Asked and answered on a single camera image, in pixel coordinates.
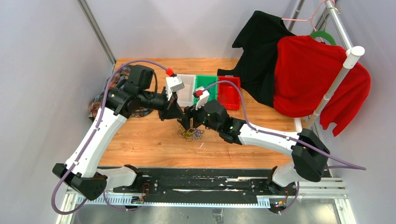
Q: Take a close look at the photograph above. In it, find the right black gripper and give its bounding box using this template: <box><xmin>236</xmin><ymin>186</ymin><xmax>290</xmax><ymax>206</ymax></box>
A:
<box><xmin>177</xmin><ymin>99</ymin><xmax>221</xmax><ymax>133</ymax></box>

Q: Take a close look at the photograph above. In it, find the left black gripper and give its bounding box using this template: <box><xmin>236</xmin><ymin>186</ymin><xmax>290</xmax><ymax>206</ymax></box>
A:
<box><xmin>139</xmin><ymin>88</ymin><xmax>185</xmax><ymax>121</ymax></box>

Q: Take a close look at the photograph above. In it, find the cable pile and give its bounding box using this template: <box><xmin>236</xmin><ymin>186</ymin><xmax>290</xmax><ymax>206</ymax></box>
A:
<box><xmin>177</xmin><ymin>123</ymin><xmax>205</xmax><ymax>142</ymax></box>

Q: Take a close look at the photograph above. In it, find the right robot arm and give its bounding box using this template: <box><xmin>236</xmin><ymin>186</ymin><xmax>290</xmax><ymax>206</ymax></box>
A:
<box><xmin>180</xmin><ymin>100</ymin><xmax>330</xmax><ymax>195</ymax></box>

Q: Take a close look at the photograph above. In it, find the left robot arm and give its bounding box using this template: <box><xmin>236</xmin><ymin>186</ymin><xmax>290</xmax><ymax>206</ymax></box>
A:
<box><xmin>53</xmin><ymin>65</ymin><xmax>184</xmax><ymax>201</ymax></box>

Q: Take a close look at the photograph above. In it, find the white plastic bin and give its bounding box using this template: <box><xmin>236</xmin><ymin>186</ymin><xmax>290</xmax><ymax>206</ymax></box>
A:
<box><xmin>177</xmin><ymin>74</ymin><xmax>196</xmax><ymax>107</ymax></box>

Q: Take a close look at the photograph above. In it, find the red plastic bin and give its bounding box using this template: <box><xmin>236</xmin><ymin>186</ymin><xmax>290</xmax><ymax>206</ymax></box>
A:
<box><xmin>217</xmin><ymin>76</ymin><xmax>240</xmax><ymax>110</ymax></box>

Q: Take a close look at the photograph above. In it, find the green plastic bin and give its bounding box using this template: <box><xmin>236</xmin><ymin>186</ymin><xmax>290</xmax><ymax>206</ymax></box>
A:
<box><xmin>193</xmin><ymin>75</ymin><xmax>220</xmax><ymax>107</ymax></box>

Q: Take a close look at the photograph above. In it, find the plaid flannel shirt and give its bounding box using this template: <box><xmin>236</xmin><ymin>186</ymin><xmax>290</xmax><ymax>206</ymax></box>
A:
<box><xmin>89</xmin><ymin>68</ymin><xmax>149</xmax><ymax>122</ymax></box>

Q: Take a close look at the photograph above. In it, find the black t-shirt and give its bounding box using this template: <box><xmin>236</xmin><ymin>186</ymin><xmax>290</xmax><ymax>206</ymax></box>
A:
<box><xmin>217</xmin><ymin>10</ymin><xmax>294</xmax><ymax>107</ymax></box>

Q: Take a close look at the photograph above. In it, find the red sweater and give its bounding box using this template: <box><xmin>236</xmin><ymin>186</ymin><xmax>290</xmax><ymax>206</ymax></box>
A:
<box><xmin>273</xmin><ymin>35</ymin><xmax>371</xmax><ymax>136</ymax></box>

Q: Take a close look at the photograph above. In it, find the green hanger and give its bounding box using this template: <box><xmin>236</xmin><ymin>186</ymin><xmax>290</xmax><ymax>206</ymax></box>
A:
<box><xmin>310</xmin><ymin>30</ymin><xmax>337</xmax><ymax>46</ymax></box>

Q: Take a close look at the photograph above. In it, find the white clothes rack pole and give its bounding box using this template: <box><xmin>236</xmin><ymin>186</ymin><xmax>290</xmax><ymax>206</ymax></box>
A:
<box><xmin>306</xmin><ymin>46</ymin><xmax>365</xmax><ymax>128</ymax></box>

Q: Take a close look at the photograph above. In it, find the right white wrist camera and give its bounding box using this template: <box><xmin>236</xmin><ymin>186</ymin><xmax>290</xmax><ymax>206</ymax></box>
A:
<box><xmin>193</xmin><ymin>87</ymin><xmax>210</xmax><ymax>110</ymax></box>

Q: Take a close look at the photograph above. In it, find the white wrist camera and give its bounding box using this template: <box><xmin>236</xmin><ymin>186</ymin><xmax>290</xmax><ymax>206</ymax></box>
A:
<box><xmin>165</xmin><ymin>76</ymin><xmax>184</xmax><ymax>98</ymax></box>
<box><xmin>193</xmin><ymin>87</ymin><xmax>210</xmax><ymax>110</ymax></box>

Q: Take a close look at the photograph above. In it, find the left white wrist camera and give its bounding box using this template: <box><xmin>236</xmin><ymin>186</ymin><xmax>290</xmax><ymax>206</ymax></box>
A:
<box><xmin>165</xmin><ymin>76</ymin><xmax>184</xmax><ymax>98</ymax></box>

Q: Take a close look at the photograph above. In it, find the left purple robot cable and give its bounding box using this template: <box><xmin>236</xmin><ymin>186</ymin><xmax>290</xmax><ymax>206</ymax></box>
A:
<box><xmin>51</xmin><ymin>59</ymin><xmax>174</xmax><ymax>216</ymax></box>

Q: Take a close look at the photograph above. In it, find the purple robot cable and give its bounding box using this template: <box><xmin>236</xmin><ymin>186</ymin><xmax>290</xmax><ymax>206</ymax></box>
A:
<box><xmin>51</xmin><ymin>59</ymin><xmax>174</xmax><ymax>216</ymax></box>
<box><xmin>198</xmin><ymin>80</ymin><xmax>367</xmax><ymax>215</ymax></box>

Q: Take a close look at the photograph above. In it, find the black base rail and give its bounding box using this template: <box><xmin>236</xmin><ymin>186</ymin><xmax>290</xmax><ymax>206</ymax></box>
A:
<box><xmin>113</xmin><ymin>168</ymin><xmax>296</xmax><ymax>204</ymax></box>

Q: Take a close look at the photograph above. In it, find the pink wire hanger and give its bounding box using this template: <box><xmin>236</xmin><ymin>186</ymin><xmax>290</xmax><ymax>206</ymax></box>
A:
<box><xmin>281</xmin><ymin>0</ymin><xmax>327</xmax><ymax>31</ymax></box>

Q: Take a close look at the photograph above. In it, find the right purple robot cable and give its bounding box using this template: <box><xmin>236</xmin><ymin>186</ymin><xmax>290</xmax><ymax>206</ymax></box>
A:
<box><xmin>198</xmin><ymin>80</ymin><xmax>367</xmax><ymax>215</ymax></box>

